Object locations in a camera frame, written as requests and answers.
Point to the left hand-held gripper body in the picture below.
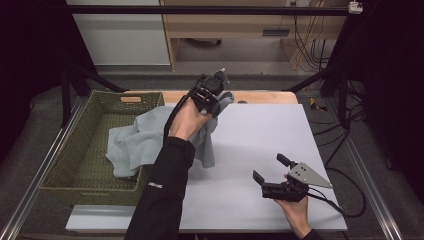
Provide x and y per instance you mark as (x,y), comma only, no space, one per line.
(207,88)

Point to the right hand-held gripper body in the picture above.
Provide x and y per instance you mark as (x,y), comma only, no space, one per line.
(293,185)

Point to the grey cloth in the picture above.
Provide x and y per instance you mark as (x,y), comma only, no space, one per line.
(146,140)

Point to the green woven basket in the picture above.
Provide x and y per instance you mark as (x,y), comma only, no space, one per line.
(83,156)

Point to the person's right hand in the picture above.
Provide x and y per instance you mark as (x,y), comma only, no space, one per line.
(296,213)

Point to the person's left hand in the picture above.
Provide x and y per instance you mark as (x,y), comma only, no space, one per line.
(187,120)

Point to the white table board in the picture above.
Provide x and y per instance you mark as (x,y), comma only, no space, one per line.
(260,160)

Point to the yellow and black tool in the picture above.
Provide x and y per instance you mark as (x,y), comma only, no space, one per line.
(316,105)

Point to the wooden desk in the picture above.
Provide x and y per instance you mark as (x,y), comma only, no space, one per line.
(233,23)

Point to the black metal stand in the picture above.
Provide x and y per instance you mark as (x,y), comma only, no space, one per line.
(80,80)
(330,80)

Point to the white cabinet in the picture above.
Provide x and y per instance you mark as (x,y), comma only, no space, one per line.
(123,33)

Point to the small white device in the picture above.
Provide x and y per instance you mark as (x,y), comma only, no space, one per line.
(355,7)

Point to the aluminium frame rail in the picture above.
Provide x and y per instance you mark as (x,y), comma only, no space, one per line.
(36,180)
(366,180)

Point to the black horizontal frame bar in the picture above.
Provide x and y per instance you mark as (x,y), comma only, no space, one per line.
(200,10)

